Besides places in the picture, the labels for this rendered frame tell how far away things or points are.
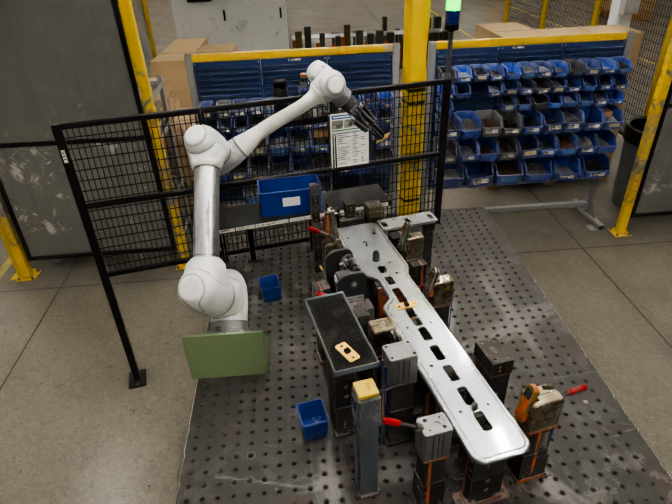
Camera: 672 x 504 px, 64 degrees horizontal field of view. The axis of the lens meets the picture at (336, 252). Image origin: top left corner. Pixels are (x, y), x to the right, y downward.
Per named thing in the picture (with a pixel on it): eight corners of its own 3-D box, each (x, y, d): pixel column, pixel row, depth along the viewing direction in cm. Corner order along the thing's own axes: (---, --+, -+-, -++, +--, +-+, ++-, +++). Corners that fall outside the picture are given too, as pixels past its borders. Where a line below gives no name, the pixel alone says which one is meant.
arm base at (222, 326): (195, 336, 210) (195, 321, 211) (216, 339, 231) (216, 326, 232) (240, 332, 207) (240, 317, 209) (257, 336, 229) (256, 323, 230)
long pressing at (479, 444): (543, 448, 151) (544, 444, 150) (472, 469, 146) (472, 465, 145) (376, 222, 263) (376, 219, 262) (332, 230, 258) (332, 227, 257)
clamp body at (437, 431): (449, 508, 167) (460, 432, 148) (416, 518, 165) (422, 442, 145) (436, 482, 175) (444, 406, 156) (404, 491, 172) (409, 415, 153)
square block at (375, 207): (382, 265, 282) (383, 205, 263) (368, 268, 281) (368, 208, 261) (377, 258, 289) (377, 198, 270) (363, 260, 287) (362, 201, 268)
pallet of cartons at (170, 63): (240, 154, 607) (227, 58, 551) (169, 157, 606) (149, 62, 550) (250, 120, 708) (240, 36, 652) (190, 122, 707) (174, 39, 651)
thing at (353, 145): (370, 164, 285) (370, 107, 268) (330, 170, 280) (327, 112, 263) (369, 163, 286) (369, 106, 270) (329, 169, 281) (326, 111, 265)
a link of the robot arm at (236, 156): (251, 163, 238) (239, 151, 225) (220, 187, 239) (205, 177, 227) (237, 142, 242) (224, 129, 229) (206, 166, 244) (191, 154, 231)
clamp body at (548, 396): (552, 477, 175) (575, 400, 156) (512, 489, 172) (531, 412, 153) (533, 451, 184) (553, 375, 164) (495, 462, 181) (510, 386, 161)
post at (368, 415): (381, 494, 172) (383, 398, 148) (358, 500, 170) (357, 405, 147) (373, 474, 178) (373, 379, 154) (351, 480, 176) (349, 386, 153)
